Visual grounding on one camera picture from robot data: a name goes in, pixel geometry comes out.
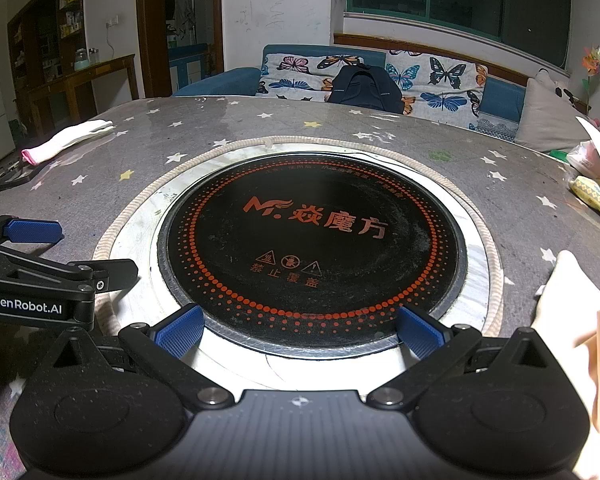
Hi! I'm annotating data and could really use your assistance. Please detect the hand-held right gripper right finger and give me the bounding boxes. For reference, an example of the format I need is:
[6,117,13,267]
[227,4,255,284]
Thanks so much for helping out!
[367,305,556,408]

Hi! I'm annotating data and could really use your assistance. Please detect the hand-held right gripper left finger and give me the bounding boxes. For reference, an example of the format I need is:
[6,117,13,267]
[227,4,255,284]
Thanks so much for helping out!
[50,304,234,409]

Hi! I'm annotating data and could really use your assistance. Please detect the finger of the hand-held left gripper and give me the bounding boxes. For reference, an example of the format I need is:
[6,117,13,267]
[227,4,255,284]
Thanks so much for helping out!
[0,210,63,246]
[0,242,139,293]

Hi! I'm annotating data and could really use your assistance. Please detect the cream garment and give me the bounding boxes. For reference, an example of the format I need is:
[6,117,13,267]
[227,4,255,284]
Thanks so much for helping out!
[532,250,600,476]

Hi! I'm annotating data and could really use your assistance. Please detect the white glove with pink cuff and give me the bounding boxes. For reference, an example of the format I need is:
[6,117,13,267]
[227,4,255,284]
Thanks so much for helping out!
[21,119,115,165]

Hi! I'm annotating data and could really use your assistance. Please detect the black round induction cooktop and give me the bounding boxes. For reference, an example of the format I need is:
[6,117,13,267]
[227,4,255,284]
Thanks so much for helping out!
[157,152,468,361]

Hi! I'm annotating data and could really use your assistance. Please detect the wooden console table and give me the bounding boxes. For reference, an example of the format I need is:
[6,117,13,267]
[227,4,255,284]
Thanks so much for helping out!
[27,54,140,136]

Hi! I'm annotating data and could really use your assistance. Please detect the wooden shelf cabinet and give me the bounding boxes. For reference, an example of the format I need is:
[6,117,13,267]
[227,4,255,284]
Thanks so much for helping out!
[7,0,86,126]

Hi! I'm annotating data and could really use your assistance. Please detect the blue sofa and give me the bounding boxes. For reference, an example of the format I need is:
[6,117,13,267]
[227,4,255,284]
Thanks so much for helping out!
[171,44,528,136]

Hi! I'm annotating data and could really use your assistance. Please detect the yellow patterned packet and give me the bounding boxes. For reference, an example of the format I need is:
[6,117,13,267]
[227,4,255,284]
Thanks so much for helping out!
[569,175,600,228]

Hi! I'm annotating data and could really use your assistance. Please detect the grey star-print tablecloth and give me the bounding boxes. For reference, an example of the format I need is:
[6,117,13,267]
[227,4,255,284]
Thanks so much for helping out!
[0,95,600,480]

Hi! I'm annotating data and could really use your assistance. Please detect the white plastic bag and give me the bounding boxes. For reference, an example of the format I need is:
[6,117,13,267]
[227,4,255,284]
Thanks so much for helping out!
[565,141,600,173]

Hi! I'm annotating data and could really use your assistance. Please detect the butterfly print pillow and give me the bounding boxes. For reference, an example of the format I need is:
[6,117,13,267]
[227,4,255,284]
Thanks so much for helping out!
[256,54,488,128]

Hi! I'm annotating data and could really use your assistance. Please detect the grey pillow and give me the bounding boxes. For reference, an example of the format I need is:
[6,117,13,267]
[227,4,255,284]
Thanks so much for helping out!
[514,70,596,153]

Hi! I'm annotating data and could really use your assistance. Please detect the black backpack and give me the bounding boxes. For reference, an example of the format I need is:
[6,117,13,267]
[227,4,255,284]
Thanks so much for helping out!
[326,65,405,115]

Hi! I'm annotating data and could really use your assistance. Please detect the panda plush toy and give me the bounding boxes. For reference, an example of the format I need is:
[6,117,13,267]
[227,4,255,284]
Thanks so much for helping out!
[555,82,581,107]

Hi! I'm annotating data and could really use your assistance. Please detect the black strap bag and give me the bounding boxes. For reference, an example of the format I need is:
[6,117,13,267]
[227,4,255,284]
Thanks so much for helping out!
[0,155,41,197]

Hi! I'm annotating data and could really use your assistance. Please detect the dark wooden door frame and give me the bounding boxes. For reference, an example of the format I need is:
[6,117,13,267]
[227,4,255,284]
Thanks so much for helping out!
[136,0,225,100]

